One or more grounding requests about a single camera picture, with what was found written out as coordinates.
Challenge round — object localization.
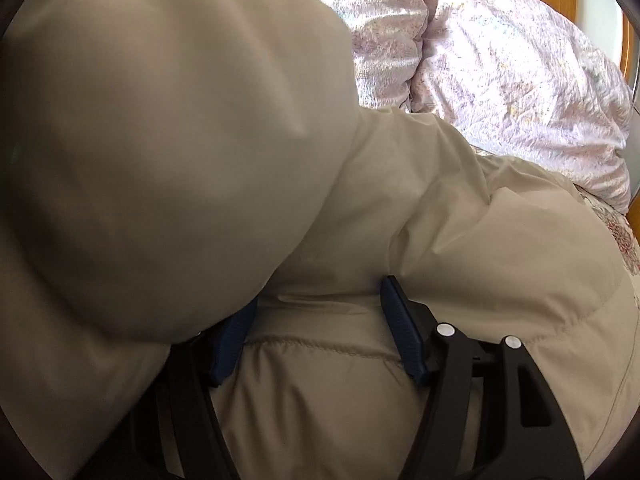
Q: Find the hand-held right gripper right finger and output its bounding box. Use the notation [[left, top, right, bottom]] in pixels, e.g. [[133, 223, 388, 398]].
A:
[[380, 275, 586, 480]]

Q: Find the pink crinkled pillow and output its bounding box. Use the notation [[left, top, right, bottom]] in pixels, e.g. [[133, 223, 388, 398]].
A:
[[409, 0, 635, 215], [280, 0, 432, 113]]

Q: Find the beige puffer jacket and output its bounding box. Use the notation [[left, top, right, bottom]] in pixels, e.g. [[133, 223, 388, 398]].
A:
[[0, 0, 640, 480]]

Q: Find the floral quilted bedspread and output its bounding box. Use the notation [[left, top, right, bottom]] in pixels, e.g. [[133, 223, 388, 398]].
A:
[[572, 182, 640, 311]]

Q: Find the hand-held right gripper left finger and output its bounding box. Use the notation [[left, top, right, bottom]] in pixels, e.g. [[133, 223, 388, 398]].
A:
[[150, 300, 258, 480]]

